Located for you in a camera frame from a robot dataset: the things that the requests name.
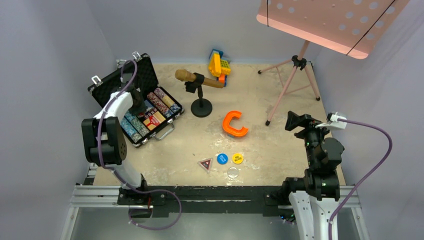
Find blue small blind button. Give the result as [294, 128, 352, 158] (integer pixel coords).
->
[216, 153, 229, 165]

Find purple yellow chip row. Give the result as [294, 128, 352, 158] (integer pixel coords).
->
[154, 87, 181, 113]

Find red texas card deck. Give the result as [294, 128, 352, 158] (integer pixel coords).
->
[142, 111, 166, 131]

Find red poker chip row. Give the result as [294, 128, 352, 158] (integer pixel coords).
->
[147, 92, 173, 118]

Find toy brick truck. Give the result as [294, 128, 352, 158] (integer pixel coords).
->
[208, 48, 231, 87]

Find pink music stand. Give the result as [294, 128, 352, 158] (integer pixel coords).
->
[256, 0, 408, 126]

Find orange C-shaped track piece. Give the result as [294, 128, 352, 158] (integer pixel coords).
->
[221, 110, 249, 138]

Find blue card deck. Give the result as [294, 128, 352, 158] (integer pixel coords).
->
[144, 100, 154, 112]

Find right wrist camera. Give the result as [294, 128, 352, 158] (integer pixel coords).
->
[315, 111, 347, 130]

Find black microphone stand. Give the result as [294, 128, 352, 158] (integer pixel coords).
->
[184, 82, 213, 118]

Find yellow big blind button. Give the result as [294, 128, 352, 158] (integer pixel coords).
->
[232, 153, 244, 165]

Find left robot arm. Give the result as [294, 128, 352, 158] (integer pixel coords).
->
[81, 73, 149, 205]

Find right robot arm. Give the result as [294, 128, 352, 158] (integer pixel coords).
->
[280, 111, 345, 240]

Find gold microphone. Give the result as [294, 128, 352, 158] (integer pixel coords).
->
[174, 69, 224, 89]

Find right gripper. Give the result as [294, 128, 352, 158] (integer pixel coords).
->
[285, 109, 336, 166]

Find black poker chip case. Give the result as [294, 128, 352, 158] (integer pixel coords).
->
[87, 51, 185, 148]

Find clear round button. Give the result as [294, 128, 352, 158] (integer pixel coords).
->
[227, 166, 240, 179]

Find triangular dealer button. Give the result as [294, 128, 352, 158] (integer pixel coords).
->
[197, 158, 213, 173]

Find black aluminium base frame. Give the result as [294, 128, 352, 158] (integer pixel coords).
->
[60, 185, 370, 240]

